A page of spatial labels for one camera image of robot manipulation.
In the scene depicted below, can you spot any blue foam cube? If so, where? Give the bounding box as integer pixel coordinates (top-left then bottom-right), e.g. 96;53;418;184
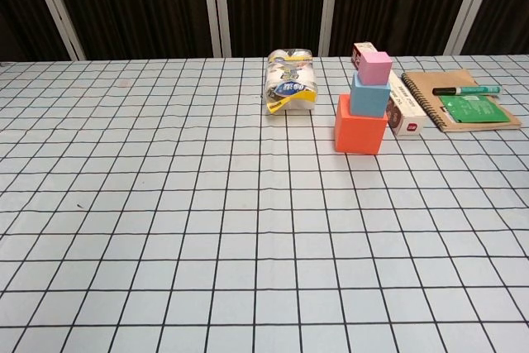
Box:
349;70;392;117

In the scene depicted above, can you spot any pink foam cube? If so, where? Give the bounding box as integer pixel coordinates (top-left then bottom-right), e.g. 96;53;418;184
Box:
357;50;393;85

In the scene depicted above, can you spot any orange foam cube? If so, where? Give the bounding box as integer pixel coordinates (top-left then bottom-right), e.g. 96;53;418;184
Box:
333;93;388;155

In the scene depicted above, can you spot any checked light blue tablecloth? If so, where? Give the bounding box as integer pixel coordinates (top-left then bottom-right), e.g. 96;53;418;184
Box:
0;54;529;353

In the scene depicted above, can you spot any long white cardboard box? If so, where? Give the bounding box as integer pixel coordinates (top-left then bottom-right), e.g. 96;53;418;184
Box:
352;41;427;138

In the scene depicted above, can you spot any brown spiral notebook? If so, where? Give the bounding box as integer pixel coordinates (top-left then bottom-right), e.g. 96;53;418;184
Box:
401;68;523;134

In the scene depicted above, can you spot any green sachet packet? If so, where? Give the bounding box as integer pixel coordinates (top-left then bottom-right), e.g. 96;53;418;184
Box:
437;94;512;124

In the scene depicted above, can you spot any green marker pen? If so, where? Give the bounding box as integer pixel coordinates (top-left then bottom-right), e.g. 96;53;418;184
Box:
432;85;503;97

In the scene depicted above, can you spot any white metal frame post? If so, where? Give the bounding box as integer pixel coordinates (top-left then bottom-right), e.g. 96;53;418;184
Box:
444;0;497;55
317;0;346;56
201;0;233;58
25;0;87;60

